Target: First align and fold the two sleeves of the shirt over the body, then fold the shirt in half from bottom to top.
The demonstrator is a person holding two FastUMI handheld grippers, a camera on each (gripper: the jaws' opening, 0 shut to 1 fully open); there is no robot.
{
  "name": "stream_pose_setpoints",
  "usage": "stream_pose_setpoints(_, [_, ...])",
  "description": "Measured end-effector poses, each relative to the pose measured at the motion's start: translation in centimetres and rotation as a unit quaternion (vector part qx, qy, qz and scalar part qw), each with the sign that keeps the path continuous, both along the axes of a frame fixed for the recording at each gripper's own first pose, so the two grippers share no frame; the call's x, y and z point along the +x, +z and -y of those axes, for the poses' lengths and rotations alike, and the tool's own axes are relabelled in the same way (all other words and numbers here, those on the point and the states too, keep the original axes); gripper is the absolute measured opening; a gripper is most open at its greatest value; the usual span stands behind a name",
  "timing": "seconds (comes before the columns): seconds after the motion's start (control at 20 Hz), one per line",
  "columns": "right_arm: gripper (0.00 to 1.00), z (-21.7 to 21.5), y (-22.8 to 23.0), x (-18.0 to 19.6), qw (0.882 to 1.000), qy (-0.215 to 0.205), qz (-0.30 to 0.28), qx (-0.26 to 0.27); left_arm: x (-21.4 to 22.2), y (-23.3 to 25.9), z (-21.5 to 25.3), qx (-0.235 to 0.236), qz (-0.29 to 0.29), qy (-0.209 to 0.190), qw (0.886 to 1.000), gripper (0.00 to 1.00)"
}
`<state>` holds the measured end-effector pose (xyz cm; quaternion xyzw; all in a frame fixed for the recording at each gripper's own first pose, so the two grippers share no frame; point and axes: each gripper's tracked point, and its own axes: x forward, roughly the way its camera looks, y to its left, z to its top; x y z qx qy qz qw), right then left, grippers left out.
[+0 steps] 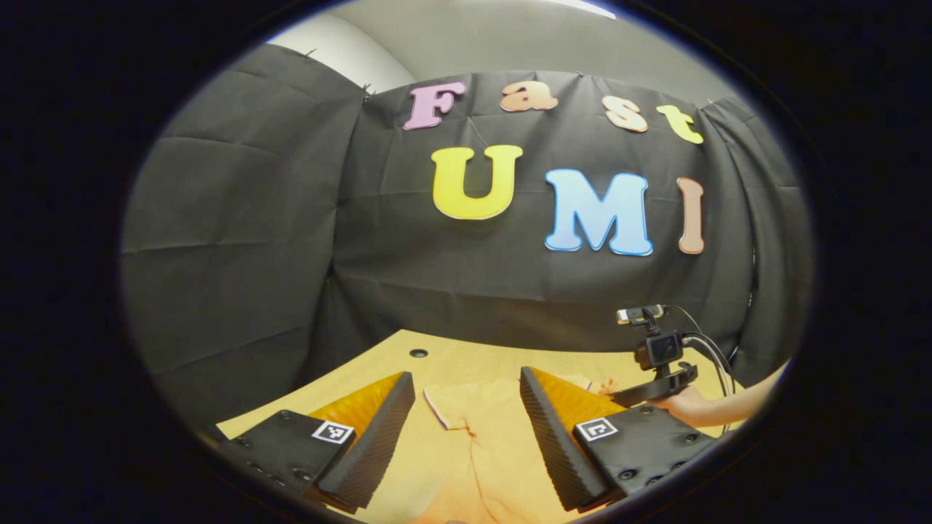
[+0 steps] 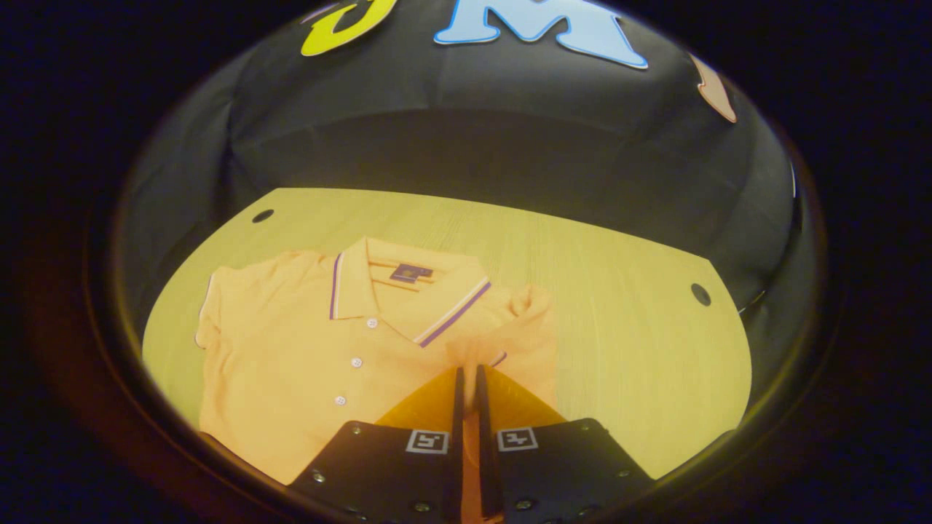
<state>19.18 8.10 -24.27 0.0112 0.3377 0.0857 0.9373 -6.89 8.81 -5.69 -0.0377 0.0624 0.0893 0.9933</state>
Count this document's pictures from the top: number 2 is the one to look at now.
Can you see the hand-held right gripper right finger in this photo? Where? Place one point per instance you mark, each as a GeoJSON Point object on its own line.
{"type": "Point", "coordinates": [488, 473]}

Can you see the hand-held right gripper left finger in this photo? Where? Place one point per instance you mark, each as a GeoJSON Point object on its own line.
{"type": "Point", "coordinates": [455, 473]}

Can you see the orange polo T-shirt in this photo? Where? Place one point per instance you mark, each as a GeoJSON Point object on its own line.
{"type": "Point", "coordinates": [291, 349]}

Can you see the black backdrop cloth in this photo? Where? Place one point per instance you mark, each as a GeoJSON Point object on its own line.
{"type": "Point", "coordinates": [466, 138]}

